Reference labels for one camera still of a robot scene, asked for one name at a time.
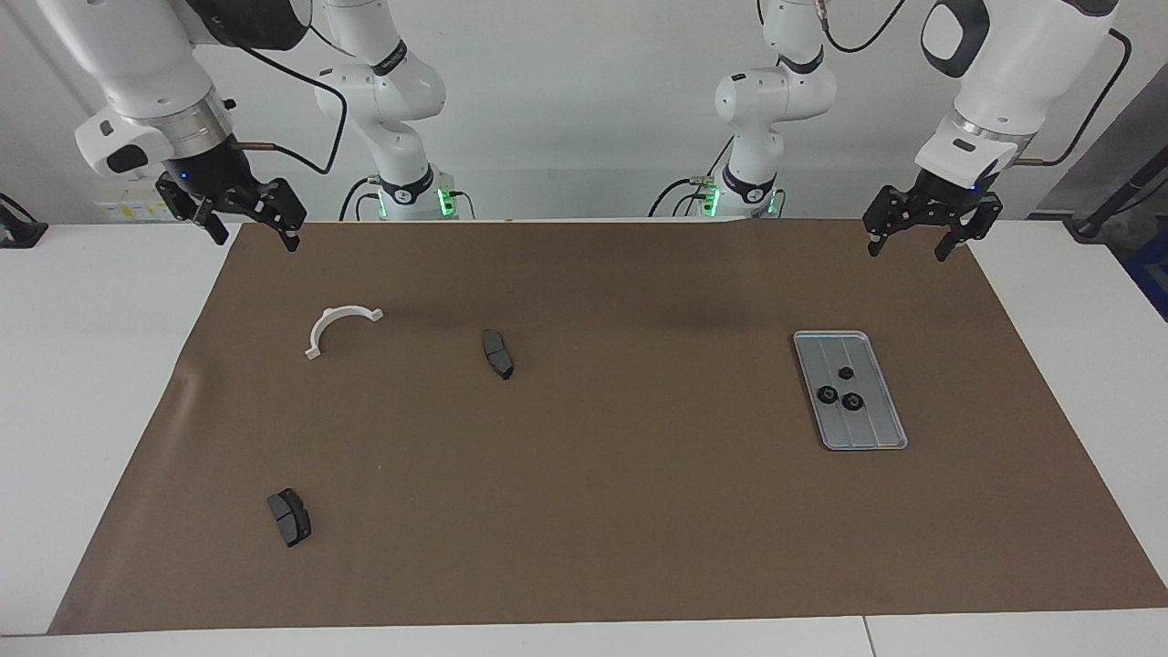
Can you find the long dark grey brake pad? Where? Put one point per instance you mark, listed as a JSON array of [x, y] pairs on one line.
[[497, 354]]

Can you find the silver metal tray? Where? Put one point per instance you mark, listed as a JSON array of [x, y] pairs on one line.
[[862, 424]]

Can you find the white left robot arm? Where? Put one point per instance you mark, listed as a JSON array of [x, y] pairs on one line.
[[1022, 64]]

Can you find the short dark grey brake pad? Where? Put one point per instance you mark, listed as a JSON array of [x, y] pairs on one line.
[[289, 517]]

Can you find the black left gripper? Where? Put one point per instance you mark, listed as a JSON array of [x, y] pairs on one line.
[[944, 201]]

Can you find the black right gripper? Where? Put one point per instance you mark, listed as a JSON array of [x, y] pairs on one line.
[[214, 178]]

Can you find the blue crate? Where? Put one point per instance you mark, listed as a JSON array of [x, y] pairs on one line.
[[1152, 278]]

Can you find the black stand pole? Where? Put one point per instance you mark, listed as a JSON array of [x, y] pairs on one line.
[[1118, 205]]

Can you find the white semicircular plastic bracket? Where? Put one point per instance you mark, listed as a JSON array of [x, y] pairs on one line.
[[321, 327]]

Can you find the black table clamp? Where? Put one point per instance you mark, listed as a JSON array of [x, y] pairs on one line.
[[18, 230]]

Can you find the brown paper table mat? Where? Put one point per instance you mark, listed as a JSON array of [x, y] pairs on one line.
[[639, 502]]

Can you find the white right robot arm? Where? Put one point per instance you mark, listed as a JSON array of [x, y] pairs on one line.
[[137, 64]]

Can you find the white wall socket box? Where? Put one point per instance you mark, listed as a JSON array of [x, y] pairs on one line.
[[128, 208]]

